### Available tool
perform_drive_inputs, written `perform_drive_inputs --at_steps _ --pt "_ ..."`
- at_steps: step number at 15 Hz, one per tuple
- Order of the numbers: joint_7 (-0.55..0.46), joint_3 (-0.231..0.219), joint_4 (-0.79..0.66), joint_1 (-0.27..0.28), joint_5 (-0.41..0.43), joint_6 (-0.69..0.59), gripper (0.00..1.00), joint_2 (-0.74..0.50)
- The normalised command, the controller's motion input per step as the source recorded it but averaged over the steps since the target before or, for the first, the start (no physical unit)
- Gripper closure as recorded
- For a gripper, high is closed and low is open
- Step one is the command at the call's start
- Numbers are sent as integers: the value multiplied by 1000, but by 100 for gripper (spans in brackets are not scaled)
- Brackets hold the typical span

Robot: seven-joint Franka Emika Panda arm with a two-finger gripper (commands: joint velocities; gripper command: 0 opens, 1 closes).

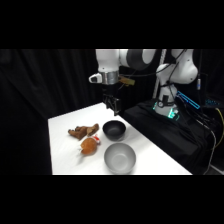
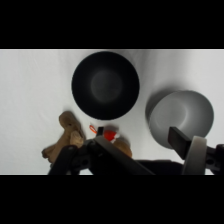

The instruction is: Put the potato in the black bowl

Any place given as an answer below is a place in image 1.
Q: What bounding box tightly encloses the black curtain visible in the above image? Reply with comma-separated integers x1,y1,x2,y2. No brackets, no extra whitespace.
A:
0,49,224,176

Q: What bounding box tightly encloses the grey bowl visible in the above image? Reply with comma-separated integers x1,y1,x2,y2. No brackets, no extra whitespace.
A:
103,142,137,175

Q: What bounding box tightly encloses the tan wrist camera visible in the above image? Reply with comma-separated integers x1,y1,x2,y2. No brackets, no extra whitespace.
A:
117,75,136,88

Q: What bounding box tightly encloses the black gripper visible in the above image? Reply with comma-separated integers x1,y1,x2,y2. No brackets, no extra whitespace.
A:
102,84,122,117

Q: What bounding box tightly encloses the grey cable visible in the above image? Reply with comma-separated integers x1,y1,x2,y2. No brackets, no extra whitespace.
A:
201,127,218,175

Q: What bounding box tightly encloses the black bowl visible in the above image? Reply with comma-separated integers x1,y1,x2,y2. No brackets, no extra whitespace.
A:
102,120,127,142

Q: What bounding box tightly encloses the brown plush toy animal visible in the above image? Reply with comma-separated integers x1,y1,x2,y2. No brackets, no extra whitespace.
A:
67,123,101,141

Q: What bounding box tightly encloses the yellow cable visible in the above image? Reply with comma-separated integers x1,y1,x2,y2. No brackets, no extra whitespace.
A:
215,107,224,148

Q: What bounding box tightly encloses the black cloth-covered stand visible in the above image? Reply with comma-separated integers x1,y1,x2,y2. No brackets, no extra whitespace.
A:
122,98,218,176

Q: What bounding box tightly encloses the grey cylindrical hanging connector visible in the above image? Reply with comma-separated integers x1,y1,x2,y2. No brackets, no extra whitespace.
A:
196,74,203,91

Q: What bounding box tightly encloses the orange-brown plush potato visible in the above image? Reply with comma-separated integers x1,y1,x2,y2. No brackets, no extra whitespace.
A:
79,134,102,156

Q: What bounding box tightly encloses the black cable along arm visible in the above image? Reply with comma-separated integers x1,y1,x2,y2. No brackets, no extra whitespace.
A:
119,49,188,79

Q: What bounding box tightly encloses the white vertical pole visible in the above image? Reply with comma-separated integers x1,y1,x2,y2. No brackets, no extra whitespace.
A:
152,49,167,100

